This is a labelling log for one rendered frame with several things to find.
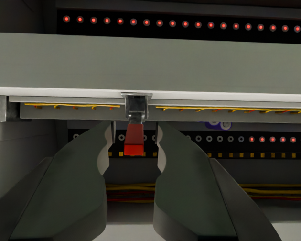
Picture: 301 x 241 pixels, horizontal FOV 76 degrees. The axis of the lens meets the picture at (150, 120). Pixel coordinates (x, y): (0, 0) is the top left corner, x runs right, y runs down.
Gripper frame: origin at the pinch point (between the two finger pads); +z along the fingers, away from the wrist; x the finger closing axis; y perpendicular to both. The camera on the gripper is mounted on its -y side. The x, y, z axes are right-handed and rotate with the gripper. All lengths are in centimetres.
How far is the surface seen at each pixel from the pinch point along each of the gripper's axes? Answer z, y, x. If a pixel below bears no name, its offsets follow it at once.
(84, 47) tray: 5.8, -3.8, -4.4
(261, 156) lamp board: 16.6, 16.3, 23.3
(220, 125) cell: 11.8, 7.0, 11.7
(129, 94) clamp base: 4.6, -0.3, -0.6
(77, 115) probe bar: 9.2, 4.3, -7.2
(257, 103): 8.3, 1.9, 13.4
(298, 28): 22.5, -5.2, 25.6
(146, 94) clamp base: 4.6, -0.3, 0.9
